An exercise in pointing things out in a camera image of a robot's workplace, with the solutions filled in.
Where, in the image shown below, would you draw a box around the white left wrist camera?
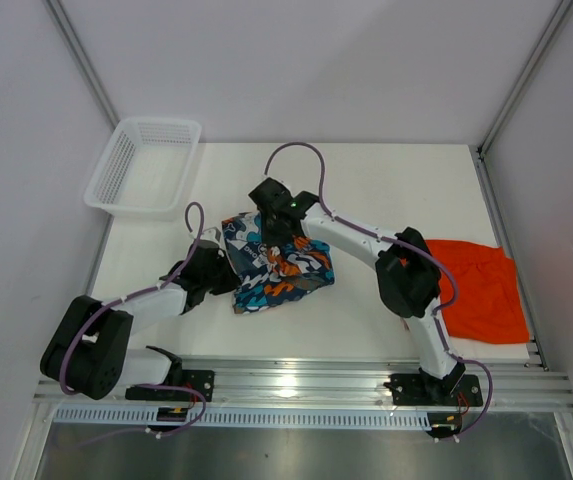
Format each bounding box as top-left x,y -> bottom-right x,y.
200,227 -> 223,248

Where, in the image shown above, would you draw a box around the orange shorts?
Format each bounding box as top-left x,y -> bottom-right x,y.
426,239 -> 530,345

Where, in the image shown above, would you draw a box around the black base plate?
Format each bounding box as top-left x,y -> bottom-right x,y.
383,372 -> 484,407
125,370 -> 216,403

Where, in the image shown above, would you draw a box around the white slotted cable duct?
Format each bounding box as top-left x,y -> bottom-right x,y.
53,405 -> 431,431

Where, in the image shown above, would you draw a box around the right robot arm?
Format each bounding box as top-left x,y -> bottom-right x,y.
249,177 -> 465,404

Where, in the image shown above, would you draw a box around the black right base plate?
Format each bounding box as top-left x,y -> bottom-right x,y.
383,372 -> 484,407

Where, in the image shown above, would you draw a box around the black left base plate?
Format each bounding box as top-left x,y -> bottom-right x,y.
125,370 -> 216,403

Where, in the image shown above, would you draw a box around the white plastic basket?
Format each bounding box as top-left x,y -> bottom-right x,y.
83,116 -> 202,221

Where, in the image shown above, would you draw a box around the aluminium mounting rail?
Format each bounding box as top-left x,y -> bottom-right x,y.
33,355 -> 573,412

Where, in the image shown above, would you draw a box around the patterned multicolour shorts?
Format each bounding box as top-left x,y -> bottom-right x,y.
222,212 -> 335,315

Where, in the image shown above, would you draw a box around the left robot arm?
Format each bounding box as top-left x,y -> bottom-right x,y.
40,240 -> 238,400

